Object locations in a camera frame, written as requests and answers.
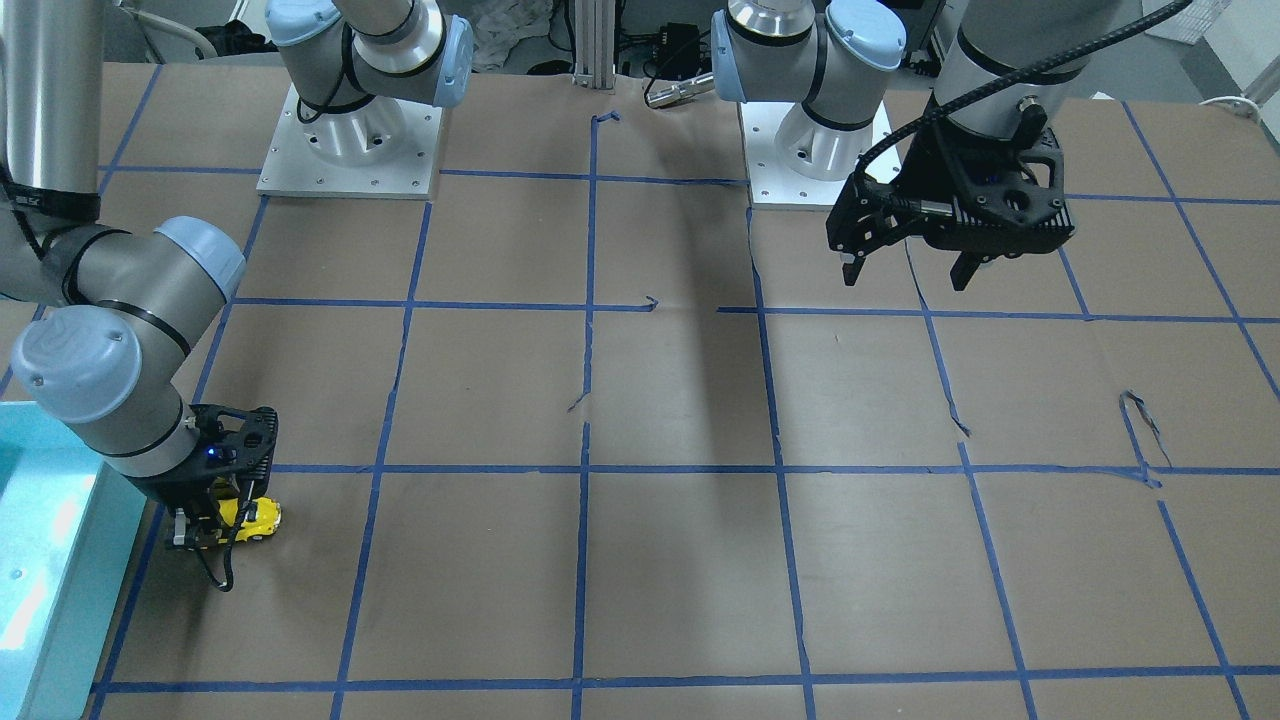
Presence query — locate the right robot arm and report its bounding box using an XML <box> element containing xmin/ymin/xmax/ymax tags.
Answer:
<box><xmin>3</xmin><ymin>1</ymin><xmax>476</xmax><ymax>550</ymax></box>

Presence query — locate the yellow beetle toy car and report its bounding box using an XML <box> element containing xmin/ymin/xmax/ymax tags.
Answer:
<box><xmin>219</xmin><ymin>496</ymin><xmax>282</xmax><ymax>542</ymax></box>

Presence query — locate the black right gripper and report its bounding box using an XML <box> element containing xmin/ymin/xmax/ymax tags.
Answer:
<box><xmin>131</xmin><ymin>405</ymin><xmax>279</xmax><ymax>550</ymax></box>

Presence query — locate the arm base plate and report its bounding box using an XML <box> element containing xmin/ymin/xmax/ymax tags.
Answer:
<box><xmin>739</xmin><ymin>102</ymin><xmax>891</xmax><ymax>211</ymax></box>
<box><xmin>257</xmin><ymin>88</ymin><xmax>448</xmax><ymax>201</ymax></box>

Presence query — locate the aluminium frame post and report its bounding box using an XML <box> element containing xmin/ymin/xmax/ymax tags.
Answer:
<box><xmin>572</xmin><ymin>0</ymin><xmax>618</xmax><ymax>94</ymax></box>

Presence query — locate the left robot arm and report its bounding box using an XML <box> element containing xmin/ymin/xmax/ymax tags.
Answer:
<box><xmin>710</xmin><ymin>1</ymin><xmax>1117</xmax><ymax>291</ymax></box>

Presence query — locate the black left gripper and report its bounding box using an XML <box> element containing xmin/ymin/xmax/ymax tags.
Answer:
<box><xmin>826</xmin><ymin>126</ymin><xmax>1076</xmax><ymax>292</ymax></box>

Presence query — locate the turquoise plastic bin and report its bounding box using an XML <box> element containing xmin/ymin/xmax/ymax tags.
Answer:
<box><xmin>1</xmin><ymin>402</ymin><xmax>145</xmax><ymax>719</ymax></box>

